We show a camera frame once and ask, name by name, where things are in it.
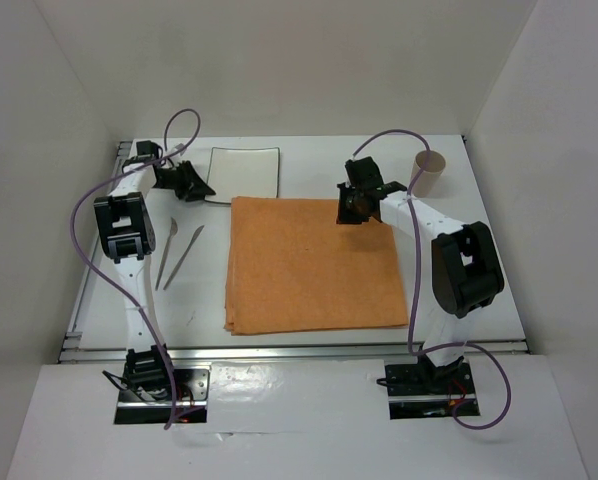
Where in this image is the orange cloth placemat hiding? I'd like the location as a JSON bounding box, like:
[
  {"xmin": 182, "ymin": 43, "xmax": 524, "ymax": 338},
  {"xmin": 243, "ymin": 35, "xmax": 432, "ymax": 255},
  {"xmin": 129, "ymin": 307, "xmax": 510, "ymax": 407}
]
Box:
[{"xmin": 225, "ymin": 197, "xmax": 409, "ymax": 336}]

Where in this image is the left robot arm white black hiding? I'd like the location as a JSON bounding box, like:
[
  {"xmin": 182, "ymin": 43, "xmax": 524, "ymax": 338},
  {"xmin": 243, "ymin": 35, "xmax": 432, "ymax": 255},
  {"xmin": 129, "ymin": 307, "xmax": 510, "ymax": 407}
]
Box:
[{"xmin": 94, "ymin": 140, "xmax": 215, "ymax": 401}]

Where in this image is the silver knife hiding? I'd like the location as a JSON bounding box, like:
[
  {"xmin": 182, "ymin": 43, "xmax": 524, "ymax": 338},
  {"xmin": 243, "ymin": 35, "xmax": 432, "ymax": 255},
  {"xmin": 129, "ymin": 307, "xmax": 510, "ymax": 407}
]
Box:
[{"xmin": 163, "ymin": 225, "xmax": 205, "ymax": 291}]

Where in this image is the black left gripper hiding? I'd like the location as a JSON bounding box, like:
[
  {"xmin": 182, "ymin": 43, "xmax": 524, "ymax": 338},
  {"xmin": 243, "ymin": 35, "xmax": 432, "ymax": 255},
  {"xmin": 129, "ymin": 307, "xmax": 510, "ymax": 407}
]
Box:
[{"xmin": 152, "ymin": 162, "xmax": 214, "ymax": 204}]

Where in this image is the white square plate black rim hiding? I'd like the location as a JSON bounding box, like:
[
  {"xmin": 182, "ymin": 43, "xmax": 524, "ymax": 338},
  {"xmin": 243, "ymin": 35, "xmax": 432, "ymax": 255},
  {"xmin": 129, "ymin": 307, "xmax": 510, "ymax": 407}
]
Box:
[{"xmin": 206, "ymin": 147, "xmax": 280, "ymax": 204}]

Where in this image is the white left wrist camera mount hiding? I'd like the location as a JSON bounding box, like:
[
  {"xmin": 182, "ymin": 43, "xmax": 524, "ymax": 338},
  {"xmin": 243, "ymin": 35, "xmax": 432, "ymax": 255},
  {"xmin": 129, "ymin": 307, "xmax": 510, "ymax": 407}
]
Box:
[{"xmin": 168, "ymin": 144, "xmax": 187, "ymax": 156}]

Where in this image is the beige paper cup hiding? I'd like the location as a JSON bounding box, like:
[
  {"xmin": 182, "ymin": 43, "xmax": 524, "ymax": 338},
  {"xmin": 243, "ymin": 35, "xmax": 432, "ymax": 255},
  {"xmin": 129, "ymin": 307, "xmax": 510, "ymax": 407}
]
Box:
[{"xmin": 409, "ymin": 150, "xmax": 446, "ymax": 197}]

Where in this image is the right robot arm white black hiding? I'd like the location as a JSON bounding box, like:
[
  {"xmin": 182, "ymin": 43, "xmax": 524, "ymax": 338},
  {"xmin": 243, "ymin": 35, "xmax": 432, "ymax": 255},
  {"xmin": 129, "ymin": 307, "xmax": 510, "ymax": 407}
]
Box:
[{"xmin": 337, "ymin": 157, "xmax": 504, "ymax": 392}]

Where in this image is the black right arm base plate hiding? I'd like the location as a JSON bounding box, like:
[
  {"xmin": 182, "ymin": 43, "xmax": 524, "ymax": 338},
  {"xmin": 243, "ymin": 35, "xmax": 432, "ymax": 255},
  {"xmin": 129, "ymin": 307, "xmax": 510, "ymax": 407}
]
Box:
[{"xmin": 376, "ymin": 361, "xmax": 480, "ymax": 420}]

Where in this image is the silver spoon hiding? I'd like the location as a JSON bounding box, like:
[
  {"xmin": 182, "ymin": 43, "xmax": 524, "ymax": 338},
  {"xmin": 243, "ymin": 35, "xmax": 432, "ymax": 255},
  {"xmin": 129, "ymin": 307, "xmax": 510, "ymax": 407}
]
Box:
[{"xmin": 155, "ymin": 217, "xmax": 178, "ymax": 290}]

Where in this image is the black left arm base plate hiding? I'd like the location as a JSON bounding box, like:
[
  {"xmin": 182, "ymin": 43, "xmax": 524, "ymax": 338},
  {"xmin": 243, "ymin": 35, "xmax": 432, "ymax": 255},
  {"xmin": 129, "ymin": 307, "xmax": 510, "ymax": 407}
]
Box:
[{"xmin": 114, "ymin": 366, "xmax": 211, "ymax": 425}]

